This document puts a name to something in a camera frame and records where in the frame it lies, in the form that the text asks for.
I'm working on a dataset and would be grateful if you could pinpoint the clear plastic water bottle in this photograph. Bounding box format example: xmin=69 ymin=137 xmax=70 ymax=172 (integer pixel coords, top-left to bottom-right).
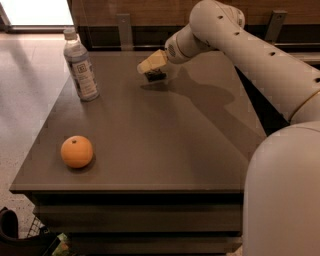
xmin=63 ymin=28 xmax=99 ymax=102

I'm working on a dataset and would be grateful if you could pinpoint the grey drawer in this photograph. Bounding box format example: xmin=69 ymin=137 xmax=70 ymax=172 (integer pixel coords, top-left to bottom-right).
xmin=71 ymin=237 xmax=242 ymax=255
xmin=34 ymin=205 xmax=242 ymax=233

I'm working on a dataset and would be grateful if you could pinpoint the right metal bracket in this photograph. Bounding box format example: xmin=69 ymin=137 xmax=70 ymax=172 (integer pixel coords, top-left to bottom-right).
xmin=264 ymin=10 xmax=287 ymax=43

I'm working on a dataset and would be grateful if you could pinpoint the lower grey drawer front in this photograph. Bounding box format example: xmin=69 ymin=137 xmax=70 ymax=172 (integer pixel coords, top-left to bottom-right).
xmin=71 ymin=237 xmax=242 ymax=255

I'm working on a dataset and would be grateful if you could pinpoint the black rxbar chocolate bar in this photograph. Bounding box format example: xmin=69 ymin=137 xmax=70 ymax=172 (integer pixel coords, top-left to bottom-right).
xmin=145 ymin=70 xmax=166 ymax=82

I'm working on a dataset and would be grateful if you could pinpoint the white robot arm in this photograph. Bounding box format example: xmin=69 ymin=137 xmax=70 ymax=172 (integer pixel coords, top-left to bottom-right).
xmin=137 ymin=0 xmax=320 ymax=256

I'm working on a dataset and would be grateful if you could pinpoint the green snack packet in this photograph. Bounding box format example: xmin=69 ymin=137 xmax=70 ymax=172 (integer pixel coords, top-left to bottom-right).
xmin=51 ymin=233 xmax=72 ymax=256

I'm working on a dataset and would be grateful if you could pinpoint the left metal bracket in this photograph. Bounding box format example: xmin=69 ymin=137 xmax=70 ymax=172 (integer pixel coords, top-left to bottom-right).
xmin=116 ymin=13 xmax=134 ymax=51

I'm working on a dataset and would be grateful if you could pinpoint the upper grey drawer front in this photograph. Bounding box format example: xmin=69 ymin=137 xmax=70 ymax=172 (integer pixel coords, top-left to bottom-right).
xmin=34 ymin=205 xmax=242 ymax=233

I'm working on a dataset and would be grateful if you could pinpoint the metal bracket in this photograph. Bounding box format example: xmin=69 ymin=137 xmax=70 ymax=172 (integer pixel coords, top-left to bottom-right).
xmin=264 ymin=10 xmax=287 ymax=43
xmin=116 ymin=13 xmax=134 ymax=51

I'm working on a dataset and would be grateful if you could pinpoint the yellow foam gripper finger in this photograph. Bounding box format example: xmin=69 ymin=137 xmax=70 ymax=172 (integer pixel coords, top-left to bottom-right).
xmin=137 ymin=50 xmax=167 ymax=74

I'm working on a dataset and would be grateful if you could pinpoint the orange fruit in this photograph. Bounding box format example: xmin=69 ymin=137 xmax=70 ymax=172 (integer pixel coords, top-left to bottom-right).
xmin=60 ymin=136 xmax=93 ymax=169

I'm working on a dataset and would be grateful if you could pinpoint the black bag with basket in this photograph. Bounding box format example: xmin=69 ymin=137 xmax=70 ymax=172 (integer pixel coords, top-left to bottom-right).
xmin=0 ymin=206 xmax=59 ymax=256

